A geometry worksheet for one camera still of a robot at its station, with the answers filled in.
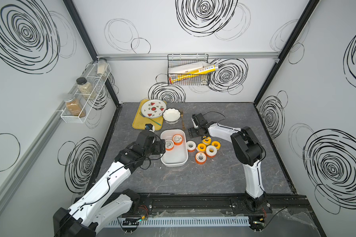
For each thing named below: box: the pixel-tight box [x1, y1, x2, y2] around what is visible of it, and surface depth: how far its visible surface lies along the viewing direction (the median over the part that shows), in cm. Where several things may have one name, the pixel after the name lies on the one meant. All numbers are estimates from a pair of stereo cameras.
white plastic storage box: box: [160, 128, 189, 167], surface depth 94 cm
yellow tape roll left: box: [196, 143, 207, 153], surface depth 95 cm
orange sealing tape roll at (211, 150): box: [205, 145, 218, 158], surface depth 91 cm
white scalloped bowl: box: [162, 107, 182, 125], surface depth 113 cm
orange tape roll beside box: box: [186, 140, 197, 153], surface depth 95 cm
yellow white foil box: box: [168, 62, 219, 84], surface depth 88 cm
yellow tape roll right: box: [211, 140, 222, 151], surface depth 96 cm
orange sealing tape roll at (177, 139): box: [172, 133, 184, 146], surface depth 98 cm
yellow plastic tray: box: [132, 99, 164, 131], surface depth 111 cm
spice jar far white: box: [96, 57, 108, 77], surface depth 88 cm
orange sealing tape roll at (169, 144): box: [165, 139, 175, 152], surface depth 96 cm
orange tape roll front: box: [195, 151, 207, 165], surface depth 91 cm
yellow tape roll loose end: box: [201, 135, 213, 146], surface depth 98 cm
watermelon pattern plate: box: [140, 99, 168, 119], surface depth 118 cm
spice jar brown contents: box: [64, 96, 87, 119], surface depth 65 cm
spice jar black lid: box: [76, 77, 97, 101], surface depth 72 cm
